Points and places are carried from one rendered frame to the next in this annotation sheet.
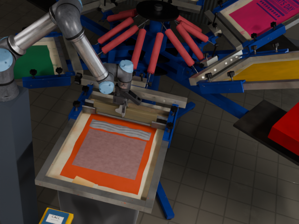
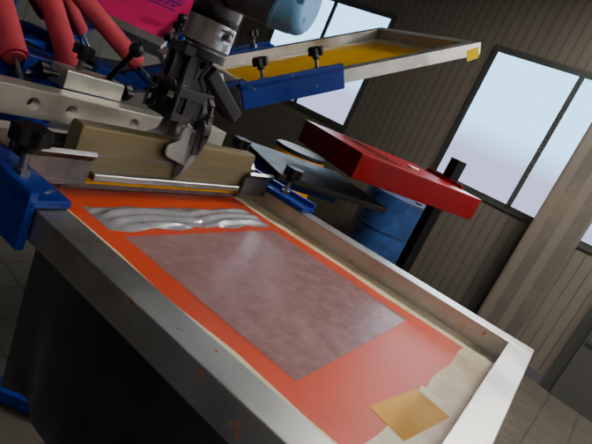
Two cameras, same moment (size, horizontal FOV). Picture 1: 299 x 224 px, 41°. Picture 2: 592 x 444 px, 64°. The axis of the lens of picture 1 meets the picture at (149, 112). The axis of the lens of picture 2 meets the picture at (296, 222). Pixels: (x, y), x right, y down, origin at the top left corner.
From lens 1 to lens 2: 1.99 m
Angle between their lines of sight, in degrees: 63
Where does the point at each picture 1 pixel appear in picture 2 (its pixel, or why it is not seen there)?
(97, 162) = (315, 327)
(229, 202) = not seen: hidden behind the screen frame
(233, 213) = not seen: hidden behind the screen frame
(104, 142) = (225, 262)
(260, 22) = (149, 13)
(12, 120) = not seen: outside the picture
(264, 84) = (383, 65)
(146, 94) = (143, 116)
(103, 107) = (116, 150)
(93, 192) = (499, 405)
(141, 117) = (222, 166)
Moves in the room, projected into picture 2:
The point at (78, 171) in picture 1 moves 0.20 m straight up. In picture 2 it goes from (344, 386) to (432, 222)
